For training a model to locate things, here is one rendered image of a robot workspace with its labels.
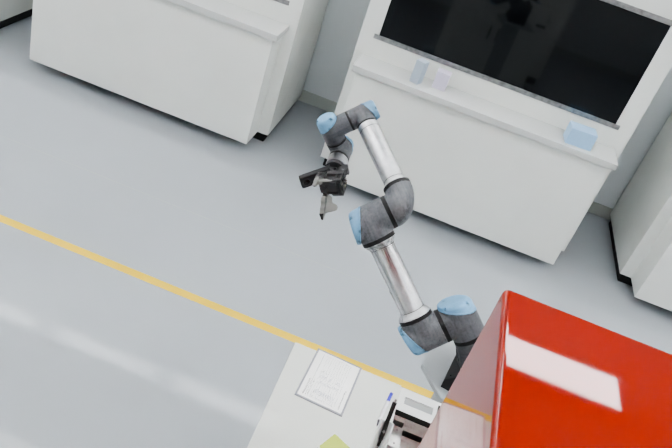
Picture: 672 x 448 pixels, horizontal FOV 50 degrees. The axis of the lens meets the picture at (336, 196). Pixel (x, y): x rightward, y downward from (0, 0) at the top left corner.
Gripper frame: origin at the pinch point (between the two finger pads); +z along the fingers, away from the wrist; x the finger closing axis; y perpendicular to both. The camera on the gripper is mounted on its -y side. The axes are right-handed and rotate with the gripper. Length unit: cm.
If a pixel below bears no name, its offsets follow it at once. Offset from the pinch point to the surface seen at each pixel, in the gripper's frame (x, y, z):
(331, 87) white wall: 137, -92, -301
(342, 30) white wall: 93, -78, -311
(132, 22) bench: 29, -185, -209
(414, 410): 33, 39, 54
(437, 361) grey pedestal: 57, 39, 18
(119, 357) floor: 86, -106, 9
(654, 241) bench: 198, 144, -200
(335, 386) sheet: 22, 17, 56
